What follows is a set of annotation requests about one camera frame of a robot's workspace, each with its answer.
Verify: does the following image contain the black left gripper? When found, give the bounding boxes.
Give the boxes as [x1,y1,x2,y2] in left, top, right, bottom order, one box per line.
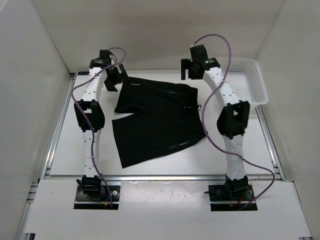
[104,63,130,92]

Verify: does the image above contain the black shorts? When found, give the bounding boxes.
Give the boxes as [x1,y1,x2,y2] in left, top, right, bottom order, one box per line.
[112,77,206,168]

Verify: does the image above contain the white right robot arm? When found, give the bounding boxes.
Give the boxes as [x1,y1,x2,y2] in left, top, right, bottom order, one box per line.
[180,58,250,200]

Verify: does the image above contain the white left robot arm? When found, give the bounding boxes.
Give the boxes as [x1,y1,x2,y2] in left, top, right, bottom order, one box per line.
[71,57,121,204]

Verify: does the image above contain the black corner label tag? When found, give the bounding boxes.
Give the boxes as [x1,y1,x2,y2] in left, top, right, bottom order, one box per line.
[77,71,89,76]

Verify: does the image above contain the white perforated plastic basket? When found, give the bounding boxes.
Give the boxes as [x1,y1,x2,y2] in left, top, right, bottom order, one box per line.
[217,57,269,108]

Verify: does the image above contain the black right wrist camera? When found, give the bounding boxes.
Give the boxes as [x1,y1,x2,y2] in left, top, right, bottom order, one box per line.
[189,44,208,62]

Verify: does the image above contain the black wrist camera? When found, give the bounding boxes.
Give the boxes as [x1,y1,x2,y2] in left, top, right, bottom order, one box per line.
[189,44,208,62]
[99,49,113,62]

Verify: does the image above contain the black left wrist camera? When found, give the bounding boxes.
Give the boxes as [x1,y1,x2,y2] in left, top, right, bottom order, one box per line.
[99,49,113,62]

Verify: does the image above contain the aluminium table edge rail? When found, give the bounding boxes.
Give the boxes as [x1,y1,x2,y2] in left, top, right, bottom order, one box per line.
[104,174,226,182]

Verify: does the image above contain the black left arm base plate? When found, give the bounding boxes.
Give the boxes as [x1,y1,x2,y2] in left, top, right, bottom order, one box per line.
[73,184,121,210]

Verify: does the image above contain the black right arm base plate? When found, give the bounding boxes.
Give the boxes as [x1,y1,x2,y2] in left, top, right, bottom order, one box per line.
[204,182,258,212]

